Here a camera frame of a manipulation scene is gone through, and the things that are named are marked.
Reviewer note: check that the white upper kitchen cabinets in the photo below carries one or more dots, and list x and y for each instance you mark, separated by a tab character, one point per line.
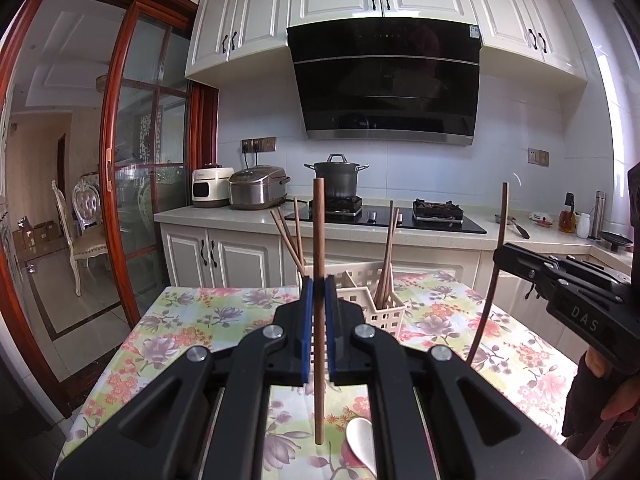
330	5

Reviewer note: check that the person's right hand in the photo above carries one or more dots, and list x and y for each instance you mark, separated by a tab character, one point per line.
624	399

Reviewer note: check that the small white bottle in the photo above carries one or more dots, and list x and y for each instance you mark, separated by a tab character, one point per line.
583	225

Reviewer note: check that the white kitchen cabinets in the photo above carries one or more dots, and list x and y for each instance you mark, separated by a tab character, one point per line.
240	255
330	5

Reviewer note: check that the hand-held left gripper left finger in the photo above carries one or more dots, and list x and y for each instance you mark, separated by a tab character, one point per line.
307	330

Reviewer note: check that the black lace sleeve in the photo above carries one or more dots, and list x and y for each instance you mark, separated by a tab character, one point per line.
582	395

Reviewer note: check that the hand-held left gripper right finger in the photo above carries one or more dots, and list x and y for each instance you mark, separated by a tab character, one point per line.
330	330

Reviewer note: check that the black range hood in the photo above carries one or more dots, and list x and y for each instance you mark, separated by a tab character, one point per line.
385	85

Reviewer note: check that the white ceramic spoon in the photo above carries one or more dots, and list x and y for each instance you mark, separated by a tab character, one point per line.
361	442

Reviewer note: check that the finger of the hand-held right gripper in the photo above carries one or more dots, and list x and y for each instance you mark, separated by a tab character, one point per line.
590	267
520	260

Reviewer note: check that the white rice cooker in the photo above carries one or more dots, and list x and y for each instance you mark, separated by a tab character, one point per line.
210	187

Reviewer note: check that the floral tablecloth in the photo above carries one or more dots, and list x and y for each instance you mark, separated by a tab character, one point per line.
200	325

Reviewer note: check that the wide wall socket panel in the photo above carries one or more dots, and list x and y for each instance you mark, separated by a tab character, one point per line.
260	145

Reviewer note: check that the cardboard boxes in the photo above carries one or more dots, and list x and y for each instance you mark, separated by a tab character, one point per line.
37	235

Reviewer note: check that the white plastic utensil basket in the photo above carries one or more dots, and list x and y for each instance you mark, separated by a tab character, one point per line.
385	315

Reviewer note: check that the white lower kitchen cabinets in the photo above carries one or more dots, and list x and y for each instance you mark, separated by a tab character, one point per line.
240	255

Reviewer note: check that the white carved dining chair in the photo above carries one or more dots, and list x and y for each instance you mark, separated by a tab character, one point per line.
90	205
67	245

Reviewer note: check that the small red dish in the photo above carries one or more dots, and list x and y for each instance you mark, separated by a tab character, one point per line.
542	220

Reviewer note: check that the brown wooden chopstick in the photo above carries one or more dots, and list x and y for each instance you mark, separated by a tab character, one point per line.
318	230
502	225
286	240
298	230
393	250
387	250
292	245

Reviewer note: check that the steel thermos flask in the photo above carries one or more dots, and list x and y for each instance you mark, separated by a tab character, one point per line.
598	215

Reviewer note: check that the red wooden sliding glass door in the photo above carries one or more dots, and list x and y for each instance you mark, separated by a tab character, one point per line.
107	160

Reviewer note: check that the amber oil bottle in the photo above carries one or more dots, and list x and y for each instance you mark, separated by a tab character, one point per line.
567	217

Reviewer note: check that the small wall socket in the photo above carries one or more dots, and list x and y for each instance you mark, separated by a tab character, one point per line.
538	157

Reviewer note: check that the black glass gas hob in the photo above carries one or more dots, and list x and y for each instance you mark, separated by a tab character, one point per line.
380	217

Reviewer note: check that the metal strainer ladle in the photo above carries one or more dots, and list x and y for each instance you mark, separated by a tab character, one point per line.
515	225

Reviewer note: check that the grey stock pot with lid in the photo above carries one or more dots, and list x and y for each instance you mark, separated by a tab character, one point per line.
337	177

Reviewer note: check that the silver rice cooker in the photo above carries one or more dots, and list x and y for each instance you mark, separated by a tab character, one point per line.
257	187

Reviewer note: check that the black round dish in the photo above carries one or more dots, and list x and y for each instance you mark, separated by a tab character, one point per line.
616	240

